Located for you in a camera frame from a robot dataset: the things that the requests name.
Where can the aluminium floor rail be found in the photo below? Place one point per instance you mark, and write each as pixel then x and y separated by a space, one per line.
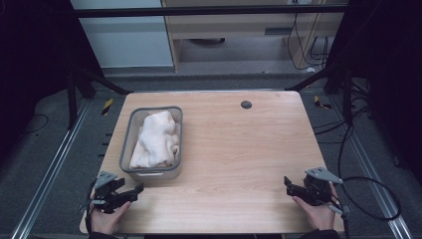
pixel 371 169
pixel 49 172

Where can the person's right hand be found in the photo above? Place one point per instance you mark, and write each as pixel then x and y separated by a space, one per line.
pixel 317 215

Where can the white cloth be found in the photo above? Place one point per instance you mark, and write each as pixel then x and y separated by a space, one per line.
pixel 157 139

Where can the white cabinet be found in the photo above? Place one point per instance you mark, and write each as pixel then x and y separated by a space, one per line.
pixel 126 40

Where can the black metal stand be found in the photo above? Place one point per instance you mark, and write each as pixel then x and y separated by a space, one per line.
pixel 71 99
pixel 346 99

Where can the person's left hand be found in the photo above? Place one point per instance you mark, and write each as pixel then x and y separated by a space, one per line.
pixel 106 220

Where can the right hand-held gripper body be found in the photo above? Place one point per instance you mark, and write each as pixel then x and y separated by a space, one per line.
pixel 317 190

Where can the black horizontal frame bar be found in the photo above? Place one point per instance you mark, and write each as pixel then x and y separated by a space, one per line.
pixel 199 11

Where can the yellow black tape strip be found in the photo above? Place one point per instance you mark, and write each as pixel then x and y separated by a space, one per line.
pixel 107 107
pixel 320 103

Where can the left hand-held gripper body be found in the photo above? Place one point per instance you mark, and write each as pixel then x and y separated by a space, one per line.
pixel 106 199

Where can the light wooden desk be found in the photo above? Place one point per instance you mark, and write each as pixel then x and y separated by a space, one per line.
pixel 232 25

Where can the grey plastic bin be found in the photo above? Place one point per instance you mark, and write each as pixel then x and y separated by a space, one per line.
pixel 131 132

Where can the dark curtain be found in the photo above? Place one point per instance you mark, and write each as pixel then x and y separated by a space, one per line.
pixel 30 66
pixel 391 66

